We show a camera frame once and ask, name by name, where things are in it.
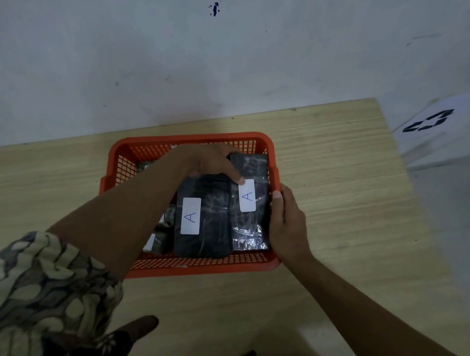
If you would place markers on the person's right hand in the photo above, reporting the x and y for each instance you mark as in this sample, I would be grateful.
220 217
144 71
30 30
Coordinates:
289 232

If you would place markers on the person's left hand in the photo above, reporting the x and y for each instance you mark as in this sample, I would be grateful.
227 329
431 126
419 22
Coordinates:
204 159

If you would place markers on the person's left thumb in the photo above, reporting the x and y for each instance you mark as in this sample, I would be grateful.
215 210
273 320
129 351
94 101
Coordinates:
232 171

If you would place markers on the person's right thumb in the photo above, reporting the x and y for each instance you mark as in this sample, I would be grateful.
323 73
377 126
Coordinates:
277 211

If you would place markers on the orange plastic mesh basket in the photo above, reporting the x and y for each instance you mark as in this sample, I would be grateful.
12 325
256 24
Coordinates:
213 262

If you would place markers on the person's right forearm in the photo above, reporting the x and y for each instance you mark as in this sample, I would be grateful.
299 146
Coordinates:
369 325

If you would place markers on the person's left forearm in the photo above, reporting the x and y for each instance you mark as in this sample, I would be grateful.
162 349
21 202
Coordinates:
128 216

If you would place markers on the black matte packet white label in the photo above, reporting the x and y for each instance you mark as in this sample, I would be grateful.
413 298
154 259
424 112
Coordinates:
211 222

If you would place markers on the grey-green wrapped packet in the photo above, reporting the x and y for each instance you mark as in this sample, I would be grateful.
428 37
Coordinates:
162 243
145 167

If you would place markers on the white sheet with black mark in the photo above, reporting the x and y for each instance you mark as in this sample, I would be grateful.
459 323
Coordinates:
456 119

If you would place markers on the dark floral garment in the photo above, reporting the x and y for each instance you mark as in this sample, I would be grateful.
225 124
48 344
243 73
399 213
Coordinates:
119 340

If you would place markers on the patterned beige grey sleeve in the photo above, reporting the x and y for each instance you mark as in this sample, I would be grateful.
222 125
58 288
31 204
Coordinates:
30 290

